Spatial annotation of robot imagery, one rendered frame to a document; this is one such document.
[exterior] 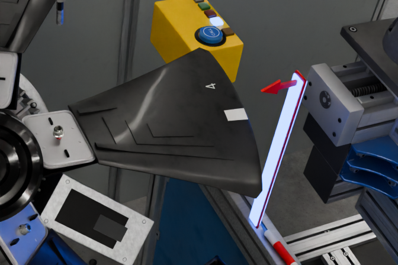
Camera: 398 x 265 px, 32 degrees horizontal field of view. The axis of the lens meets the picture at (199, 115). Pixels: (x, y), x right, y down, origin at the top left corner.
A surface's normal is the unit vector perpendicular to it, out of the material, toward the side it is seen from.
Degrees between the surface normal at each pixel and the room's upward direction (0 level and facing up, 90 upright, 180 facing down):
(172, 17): 0
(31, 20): 41
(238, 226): 90
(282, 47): 90
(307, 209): 0
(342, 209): 0
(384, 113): 90
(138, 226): 50
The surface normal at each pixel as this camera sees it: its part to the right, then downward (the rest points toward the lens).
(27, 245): 0.88, -0.37
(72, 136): 0.25, -0.74
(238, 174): 0.51, -0.41
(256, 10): 0.46, 0.66
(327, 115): -0.90, 0.19
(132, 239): 0.44, 0.04
